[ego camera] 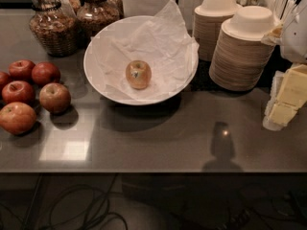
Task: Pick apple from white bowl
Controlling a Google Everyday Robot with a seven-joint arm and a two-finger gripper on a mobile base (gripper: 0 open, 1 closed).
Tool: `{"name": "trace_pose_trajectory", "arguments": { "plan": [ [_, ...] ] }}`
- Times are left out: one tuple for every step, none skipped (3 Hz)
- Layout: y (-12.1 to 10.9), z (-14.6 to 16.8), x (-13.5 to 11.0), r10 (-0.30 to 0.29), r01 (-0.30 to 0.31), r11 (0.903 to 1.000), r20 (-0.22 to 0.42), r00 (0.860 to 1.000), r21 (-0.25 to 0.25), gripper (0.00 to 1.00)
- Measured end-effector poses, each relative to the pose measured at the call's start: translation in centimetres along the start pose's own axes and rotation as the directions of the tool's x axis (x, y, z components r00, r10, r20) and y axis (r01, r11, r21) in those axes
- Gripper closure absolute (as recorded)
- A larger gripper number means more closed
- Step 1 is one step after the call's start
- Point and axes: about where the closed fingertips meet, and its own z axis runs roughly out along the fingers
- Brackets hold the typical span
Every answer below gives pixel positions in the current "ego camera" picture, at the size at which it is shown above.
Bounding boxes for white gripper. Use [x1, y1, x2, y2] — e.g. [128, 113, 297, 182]
[261, 0, 307, 131]

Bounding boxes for paper bowl stack front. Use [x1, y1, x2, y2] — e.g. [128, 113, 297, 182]
[209, 6, 276, 92]

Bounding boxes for paper bowl stack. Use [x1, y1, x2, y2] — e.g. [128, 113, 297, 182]
[192, 0, 240, 61]
[209, 6, 276, 92]

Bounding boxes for paper bowl stack back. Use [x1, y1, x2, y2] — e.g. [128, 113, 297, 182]
[192, 0, 240, 61]

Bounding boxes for white bowl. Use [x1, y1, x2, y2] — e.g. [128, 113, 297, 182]
[83, 14, 200, 106]

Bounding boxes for red-green apple middle right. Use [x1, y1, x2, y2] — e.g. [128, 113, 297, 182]
[39, 82, 71, 114]

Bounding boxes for red apple back right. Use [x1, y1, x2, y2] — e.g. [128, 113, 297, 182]
[32, 61, 60, 86]

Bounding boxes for red apple back left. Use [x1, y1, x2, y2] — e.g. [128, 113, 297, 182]
[9, 59, 35, 81]

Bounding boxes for red apple middle left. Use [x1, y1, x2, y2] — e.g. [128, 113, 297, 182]
[2, 80, 35, 105]

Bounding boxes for red apple front left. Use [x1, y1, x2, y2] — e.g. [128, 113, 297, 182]
[0, 102, 36, 135]

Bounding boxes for red apple at left edge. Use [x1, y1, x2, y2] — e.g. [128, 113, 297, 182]
[0, 71, 12, 94]

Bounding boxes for white paper liner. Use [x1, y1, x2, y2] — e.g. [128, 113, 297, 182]
[91, 0, 201, 102]

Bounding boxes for glass granola jar right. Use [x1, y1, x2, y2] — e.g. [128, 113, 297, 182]
[77, 0, 120, 43]

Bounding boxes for glass granola jar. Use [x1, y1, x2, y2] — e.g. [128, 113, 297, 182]
[29, 0, 79, 57]
[77, 0, 120, 43]

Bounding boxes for glass granola jar left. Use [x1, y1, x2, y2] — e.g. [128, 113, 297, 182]
[29, 0, 79, 57]

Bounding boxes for black floor cables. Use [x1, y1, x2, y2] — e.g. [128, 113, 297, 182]
[0, 172, 130, 230]

